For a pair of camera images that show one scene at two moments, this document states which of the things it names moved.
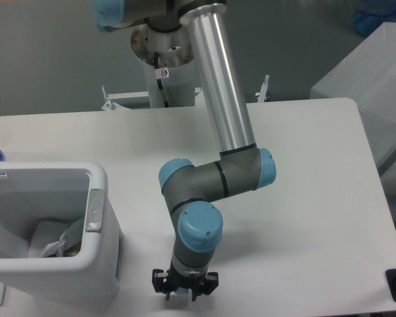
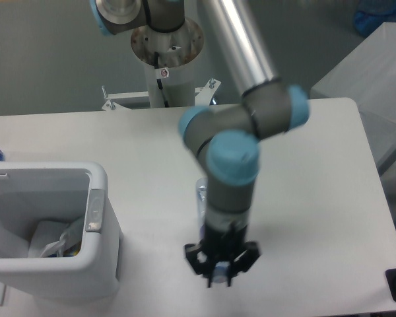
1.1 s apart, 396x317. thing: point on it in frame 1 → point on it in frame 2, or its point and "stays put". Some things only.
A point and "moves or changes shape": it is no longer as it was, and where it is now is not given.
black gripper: [167, 283] → [223, 246]
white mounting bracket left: [112, 104] stays put
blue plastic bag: [371, 14] stays put
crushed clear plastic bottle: [181, 293] moves or changes shape
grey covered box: [375, 75] stays put
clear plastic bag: [52, 238] stays put
